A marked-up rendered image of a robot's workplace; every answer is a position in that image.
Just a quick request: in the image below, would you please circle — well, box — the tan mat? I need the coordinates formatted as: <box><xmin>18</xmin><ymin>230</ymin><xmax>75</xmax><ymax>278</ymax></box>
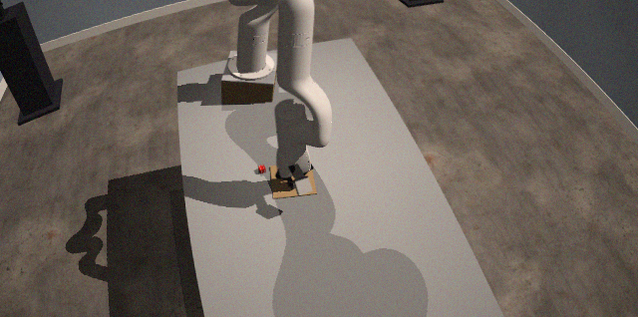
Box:
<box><xmin>270</xmin><ymin>165</ymin><xmax>317</xmax><ymax>198</ymax></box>

